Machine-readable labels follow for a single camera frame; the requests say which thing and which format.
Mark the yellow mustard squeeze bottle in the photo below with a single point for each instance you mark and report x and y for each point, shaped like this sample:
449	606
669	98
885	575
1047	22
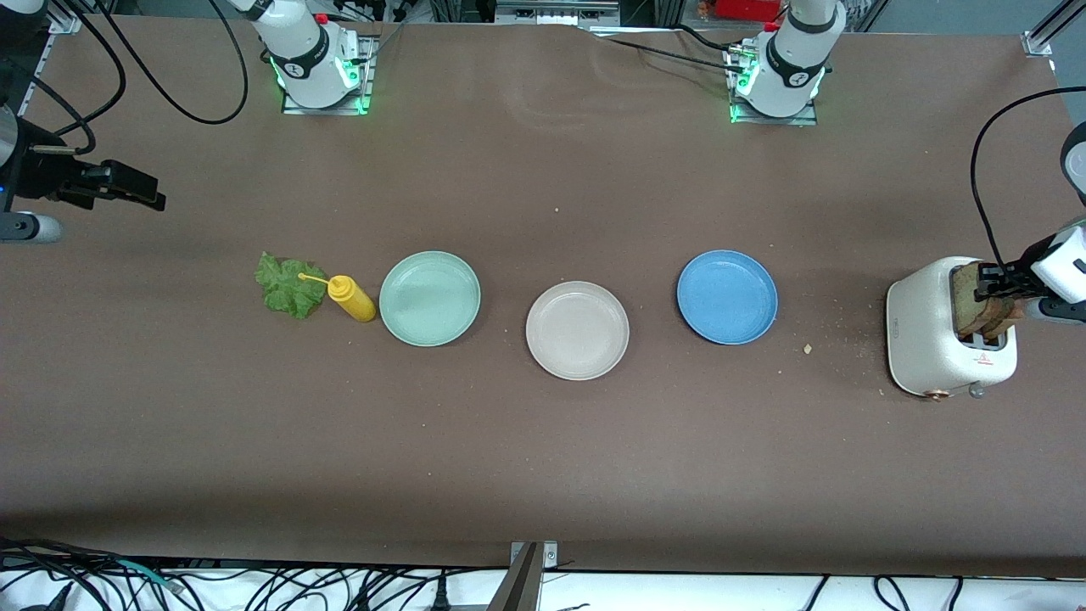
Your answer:
352	301

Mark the dark crusted bread slice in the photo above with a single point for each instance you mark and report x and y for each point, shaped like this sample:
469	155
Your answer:
1005	322

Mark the aluminium frame rail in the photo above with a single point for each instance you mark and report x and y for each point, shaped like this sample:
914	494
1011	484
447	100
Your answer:
1037	44
66	24

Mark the grey metal box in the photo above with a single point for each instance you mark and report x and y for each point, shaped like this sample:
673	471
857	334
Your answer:
556	15

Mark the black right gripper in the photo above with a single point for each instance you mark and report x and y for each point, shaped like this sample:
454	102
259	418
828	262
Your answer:
41	172

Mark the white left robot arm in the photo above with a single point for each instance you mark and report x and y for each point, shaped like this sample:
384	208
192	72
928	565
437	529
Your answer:
789	76

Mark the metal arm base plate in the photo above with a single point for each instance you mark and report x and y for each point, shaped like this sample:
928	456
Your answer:
366	93
776	120

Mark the pale green plate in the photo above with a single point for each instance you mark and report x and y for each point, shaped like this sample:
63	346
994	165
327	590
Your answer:
429	299

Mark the white toaster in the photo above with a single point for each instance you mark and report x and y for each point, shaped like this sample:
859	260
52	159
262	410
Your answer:
920	327

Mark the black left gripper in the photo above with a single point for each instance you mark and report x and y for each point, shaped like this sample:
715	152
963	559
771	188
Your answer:
1016	271

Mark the metal table bracket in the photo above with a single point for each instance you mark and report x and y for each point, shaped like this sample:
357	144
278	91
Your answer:
519	590

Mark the beige plate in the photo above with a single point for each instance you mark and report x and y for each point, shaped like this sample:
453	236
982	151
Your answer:
577	331

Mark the green lettuce leaf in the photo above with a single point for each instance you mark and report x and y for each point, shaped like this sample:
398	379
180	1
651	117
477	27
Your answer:
284	293

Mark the blue plate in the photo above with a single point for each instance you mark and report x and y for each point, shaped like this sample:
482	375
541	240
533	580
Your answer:
727	297

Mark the light brown bread slice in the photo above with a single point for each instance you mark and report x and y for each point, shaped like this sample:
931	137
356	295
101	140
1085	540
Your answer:
965	310

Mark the red box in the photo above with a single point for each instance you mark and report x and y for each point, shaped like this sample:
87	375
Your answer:
747	8

